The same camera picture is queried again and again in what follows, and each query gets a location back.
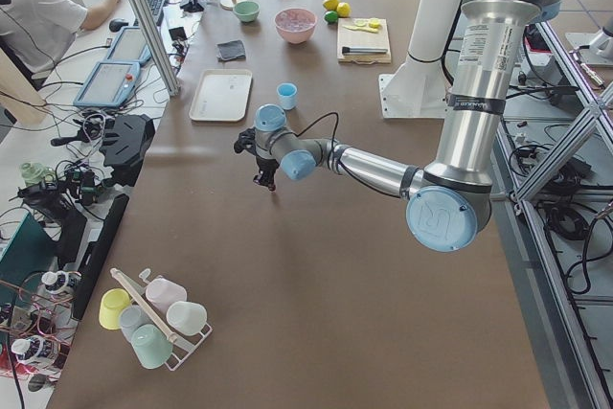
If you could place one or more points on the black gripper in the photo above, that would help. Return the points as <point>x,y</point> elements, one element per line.
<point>264,165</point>

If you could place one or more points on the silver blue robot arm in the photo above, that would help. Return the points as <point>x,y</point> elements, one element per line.
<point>459,66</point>

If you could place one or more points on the light blue plastic cup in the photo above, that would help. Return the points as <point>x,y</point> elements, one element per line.
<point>287,95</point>

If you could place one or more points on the pink plastic cup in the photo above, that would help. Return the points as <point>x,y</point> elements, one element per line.
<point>162,293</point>

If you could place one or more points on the pink bowl of ice cubes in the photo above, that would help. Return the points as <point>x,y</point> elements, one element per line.
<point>295,25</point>

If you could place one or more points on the white plastic cup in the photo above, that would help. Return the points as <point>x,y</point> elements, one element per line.
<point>187,317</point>

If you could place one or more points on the grey plastic cup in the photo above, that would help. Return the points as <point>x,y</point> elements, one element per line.
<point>130,319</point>

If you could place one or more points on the yellow plastic cup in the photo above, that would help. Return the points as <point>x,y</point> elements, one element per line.
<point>113,302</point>

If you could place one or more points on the green plastic cup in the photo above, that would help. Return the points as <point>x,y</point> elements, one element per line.
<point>151,346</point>

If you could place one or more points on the cream rectangular tray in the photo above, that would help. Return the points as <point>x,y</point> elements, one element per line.
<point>221,95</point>

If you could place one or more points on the grey folded cloth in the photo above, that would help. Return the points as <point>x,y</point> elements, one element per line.
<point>231,50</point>

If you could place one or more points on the green ceramic bowl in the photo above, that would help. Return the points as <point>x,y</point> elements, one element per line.
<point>246,11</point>

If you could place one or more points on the wooden cutting board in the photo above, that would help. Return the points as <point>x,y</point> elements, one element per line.
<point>362,39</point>

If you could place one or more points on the green lime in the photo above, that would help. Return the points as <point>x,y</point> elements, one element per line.
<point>331,17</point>

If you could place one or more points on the yellow plastic knife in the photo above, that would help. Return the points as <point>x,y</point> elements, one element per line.
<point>365,29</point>

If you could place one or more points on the blue teach pendant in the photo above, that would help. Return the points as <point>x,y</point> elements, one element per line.
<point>109,84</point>
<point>129,45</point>

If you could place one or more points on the yellow lemon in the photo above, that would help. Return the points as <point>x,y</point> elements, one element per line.
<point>343,9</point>
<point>330,5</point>

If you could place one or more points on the black computer mouse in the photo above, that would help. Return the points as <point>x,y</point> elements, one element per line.
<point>116,24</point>

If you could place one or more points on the seated person white shirt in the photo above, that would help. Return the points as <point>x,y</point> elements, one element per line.
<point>40,32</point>

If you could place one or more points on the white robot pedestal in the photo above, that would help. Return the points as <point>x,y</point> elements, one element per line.
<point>418,87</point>

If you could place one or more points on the white wire cup rack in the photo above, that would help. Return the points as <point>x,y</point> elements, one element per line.
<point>183,346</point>

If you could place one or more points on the aluminium frame post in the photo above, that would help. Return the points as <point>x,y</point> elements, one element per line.
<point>156,46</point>

